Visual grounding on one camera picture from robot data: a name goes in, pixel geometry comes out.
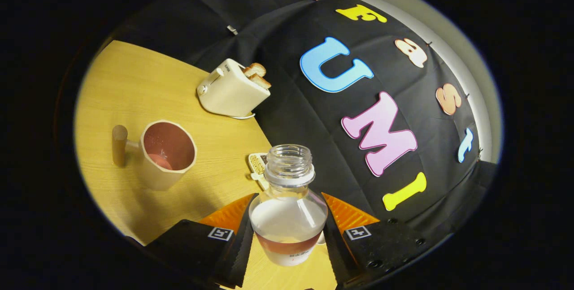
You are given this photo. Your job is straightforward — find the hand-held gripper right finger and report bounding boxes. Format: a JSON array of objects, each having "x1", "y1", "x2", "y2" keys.
[{"x1": 321, "y1": 192, "x2": 429, "y2": 288}]

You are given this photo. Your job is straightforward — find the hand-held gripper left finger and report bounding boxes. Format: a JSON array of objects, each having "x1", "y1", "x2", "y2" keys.
[{"x1": 146, "y1": 193, "x2": 260, "y2": 288}]

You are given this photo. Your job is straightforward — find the clear juice bottle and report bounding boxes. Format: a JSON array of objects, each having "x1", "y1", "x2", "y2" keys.
[{"x1": 249, "y1": 144, "x2": 328, "y2": 267}]

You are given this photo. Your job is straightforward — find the cream cup with wooden handle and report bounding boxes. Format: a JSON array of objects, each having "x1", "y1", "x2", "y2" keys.
[{"x1": 112, "y1": 120, "x2": 198, "y2": 191}]

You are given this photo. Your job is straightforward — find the white divided dish of beans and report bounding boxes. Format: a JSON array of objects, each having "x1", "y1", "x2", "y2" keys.
[{"x1": 248, "y1": 152, "x2": 270, "y2": 190}]

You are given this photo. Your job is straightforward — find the white toaster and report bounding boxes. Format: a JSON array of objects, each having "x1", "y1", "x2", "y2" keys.
[{"x1": 197, "y1": 58, "x2": 271, "y2": 118}]

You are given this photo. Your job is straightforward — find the toast slice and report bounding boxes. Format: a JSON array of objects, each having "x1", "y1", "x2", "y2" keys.
[
  {"x1": 243, "y1": 63, "x2": 267, "y2": 78},
  {"x1": 249, "y1": 74, "x2": 272, "y2": 90}
]

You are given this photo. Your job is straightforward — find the wooden table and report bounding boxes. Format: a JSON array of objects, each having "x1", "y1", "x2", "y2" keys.
[{"x1": 74, "y1": 40, "x2": 337, "y2": 290}]

